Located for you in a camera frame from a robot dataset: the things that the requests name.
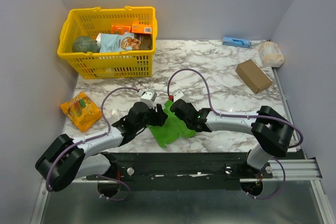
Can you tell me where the green round melon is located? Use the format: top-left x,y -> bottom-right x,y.
72,36 -> 100,53

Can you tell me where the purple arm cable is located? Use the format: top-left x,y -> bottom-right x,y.
46,87 -> 142,192
166,68 -> 305,148

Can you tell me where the beige wrapped paper bag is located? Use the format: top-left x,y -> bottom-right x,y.
259,41 -> 284,68

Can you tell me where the orange barcode box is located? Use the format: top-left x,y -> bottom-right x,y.
131,23 -> 152,35

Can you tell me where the green paper box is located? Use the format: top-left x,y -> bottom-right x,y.
148,100 -> 196,148

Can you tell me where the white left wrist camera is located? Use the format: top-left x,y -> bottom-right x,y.
140,90 -> 157,109

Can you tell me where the orange candy bag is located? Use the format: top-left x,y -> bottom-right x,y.
60,92 -> 102,132

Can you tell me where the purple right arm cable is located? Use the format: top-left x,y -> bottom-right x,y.
166,68 -> 305,148

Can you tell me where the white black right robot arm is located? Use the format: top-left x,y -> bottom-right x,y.
170,99 -> 294,178

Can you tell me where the yellow plastic shopping basket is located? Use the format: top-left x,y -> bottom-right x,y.
57,6 -> 158,79

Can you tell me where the brown cardboard box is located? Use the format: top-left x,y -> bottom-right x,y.
236,59 -> 273,94

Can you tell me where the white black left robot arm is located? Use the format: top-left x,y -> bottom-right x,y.
35,102 -> 168,192

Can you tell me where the light blue carton box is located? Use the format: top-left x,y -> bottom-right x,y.
222,36 -> 251,48

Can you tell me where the light blue snack pouch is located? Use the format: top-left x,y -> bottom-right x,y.
96,33 -> 141,53

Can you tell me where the orange snack box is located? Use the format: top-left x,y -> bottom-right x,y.
111,25 -> 131,35

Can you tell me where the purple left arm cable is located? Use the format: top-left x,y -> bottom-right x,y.
46,87 -> 142,192

